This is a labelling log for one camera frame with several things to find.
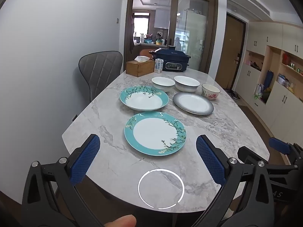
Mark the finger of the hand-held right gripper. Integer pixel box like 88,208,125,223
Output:
237,146,269,168
269,137,296,156

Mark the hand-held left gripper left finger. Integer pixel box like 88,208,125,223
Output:
21,134,101,227

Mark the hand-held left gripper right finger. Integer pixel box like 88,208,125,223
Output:
196,135,276,227

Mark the large white bowl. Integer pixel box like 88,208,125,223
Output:
173,76,201,93

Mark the person's left hand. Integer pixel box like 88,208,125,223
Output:
103,214,137,227

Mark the grey rimmed white plate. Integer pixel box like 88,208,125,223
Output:
173,92,215,116

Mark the white gift bag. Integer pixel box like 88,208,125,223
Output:
254,84,265,100

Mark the teal floral flat plate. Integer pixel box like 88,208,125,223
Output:
124,111,187,156

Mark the pink floral white bowl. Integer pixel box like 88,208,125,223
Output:
201,83,221,102

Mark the blue bag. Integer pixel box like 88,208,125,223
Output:
264,70,274,91

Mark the teal floral deep plate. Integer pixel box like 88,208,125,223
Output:
119,86,169,111

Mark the small white bowl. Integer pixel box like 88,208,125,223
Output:
151,77,176,93

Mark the grey quilted chair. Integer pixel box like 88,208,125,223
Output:
78,51,124,102

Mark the brown wooden entry door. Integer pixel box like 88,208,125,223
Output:
215,13,246,91

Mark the wooden tissue box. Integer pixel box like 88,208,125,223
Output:
126,60,155,77

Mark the white blue milk carton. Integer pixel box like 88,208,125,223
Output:
154,59,164,74

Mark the dark blue electric cooker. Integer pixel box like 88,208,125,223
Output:
149,45,192,72

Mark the brown chair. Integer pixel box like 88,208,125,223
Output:
139,49,154,59

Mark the white refrigerator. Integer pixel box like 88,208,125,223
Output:
183,8,207,70

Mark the brown framed glass sliding door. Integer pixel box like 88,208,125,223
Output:
124,0,218,75

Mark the cream wall cabinet unit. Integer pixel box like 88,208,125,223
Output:
239,21,303,142

